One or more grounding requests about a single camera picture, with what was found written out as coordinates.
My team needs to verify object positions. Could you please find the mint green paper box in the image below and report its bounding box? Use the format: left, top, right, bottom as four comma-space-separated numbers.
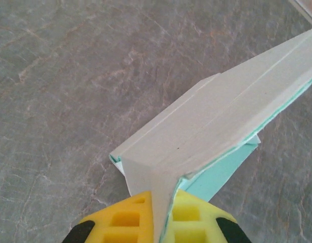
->
109, 26, 312, 243

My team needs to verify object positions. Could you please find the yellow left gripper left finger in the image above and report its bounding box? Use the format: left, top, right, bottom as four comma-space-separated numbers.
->
61, 190, 156, 243

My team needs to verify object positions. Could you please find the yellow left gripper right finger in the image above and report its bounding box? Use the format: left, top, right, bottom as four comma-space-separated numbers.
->
159, 189, 253, 243

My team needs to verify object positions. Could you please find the aluminium side rail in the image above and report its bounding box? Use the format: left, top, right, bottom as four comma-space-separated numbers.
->
288, 0, 312, 27

